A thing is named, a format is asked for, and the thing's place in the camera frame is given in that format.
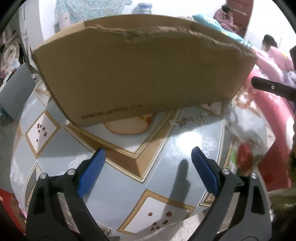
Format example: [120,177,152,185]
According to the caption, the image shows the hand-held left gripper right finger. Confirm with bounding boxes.
[188,146,272,241]

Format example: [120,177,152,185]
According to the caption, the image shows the blue water dispenser bottle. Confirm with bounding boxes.
[134,3,153,15]

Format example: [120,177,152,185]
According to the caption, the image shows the pile of clothes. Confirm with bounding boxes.
[0,35,23,79]

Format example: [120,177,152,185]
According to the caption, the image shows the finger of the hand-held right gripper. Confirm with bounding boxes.
[251,76,296,102]

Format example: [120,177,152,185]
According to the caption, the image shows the grey storage box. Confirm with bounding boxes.
[0,64,36,118]

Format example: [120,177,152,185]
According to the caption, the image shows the red bag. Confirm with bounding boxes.
[0,189,26,232]

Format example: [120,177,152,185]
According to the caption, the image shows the pink floral blanket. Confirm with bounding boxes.
[231,50,296,193]

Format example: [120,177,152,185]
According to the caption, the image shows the green patterned cloth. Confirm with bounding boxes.
[268,185,296,223]

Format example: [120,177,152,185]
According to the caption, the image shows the brown wooden door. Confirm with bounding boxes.
[225,0,253,39]

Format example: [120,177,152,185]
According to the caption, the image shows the floral cloth wall hanging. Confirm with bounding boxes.
[54,0,134,25]

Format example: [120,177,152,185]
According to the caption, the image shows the fruit print tablecloth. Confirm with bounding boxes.
[9,81,294,237]

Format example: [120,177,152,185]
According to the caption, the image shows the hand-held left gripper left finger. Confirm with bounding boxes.
[25,148,109,241]

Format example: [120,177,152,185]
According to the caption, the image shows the brown cardboard box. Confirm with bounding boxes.
[32,14,258,127]

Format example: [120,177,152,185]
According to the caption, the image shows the white tall cylinder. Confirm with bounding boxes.
[59,11,71,29]

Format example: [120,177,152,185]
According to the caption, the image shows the thin chain necklace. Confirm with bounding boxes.
[170,109,222,127]

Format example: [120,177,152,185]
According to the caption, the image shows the blue cartoon pillow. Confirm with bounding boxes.
[192,14,252,48]

